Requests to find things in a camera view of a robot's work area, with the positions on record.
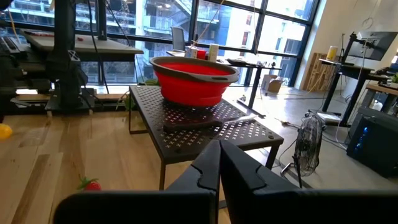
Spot grey standing desk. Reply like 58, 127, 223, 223
21, 30, 144, 62

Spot black desk monitor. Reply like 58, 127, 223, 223
347, 30, 398, 62

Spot red collapsible colander bowl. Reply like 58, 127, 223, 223
149, 55, 240, 108

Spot yellow hanging cable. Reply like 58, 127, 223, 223
188, 0, 226, 51

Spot white paper roll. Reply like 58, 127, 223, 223
207, 43, 220, 62

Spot white office chair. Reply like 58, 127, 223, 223
170, 26, 187, 53

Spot cardboard box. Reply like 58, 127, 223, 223
261, 73, 284, 93

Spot green potted plant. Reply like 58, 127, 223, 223
116, 78, 160, 111

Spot yellow lemon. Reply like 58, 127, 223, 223
0, 123, 14, 140

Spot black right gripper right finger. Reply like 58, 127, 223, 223
220, 139, 398, 224

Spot wooden side table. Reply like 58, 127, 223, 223
362, 81, 398, 114

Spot black office desk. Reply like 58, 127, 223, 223
318, 57, 393, 127

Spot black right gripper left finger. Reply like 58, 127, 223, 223
53, 139, 221, 224

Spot black computer tower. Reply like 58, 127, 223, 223
346, 106, 398, 179

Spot black backlit keyboard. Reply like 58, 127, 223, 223
0, 34, 23, 60

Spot black floor fan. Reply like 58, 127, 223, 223
279, 109, 326, 189

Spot wooden pallet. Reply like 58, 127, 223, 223
302, 52, 333, 93

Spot black-legged office desk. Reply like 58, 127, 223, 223
165, 49, 283, 109

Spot red strawberry green leaves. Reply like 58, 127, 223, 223
76, 176, 103, 192

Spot black perforated metal shelf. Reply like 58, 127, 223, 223
128, 85, 285, 191

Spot yellow roll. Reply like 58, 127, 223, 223
325, 45, 339, 62

